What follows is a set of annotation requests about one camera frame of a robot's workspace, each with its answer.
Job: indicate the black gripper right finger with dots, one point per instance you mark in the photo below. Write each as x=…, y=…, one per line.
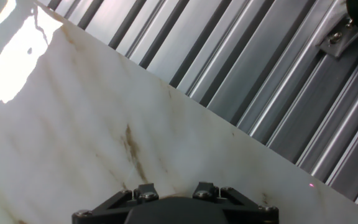
x=244, y=207

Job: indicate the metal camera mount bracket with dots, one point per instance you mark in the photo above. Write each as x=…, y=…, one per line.
x=337, y=40

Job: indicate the white marble pattern sheet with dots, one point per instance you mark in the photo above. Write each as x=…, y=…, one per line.
x=104, y=124

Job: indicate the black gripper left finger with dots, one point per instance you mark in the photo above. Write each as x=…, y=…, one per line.
x=110, y=205

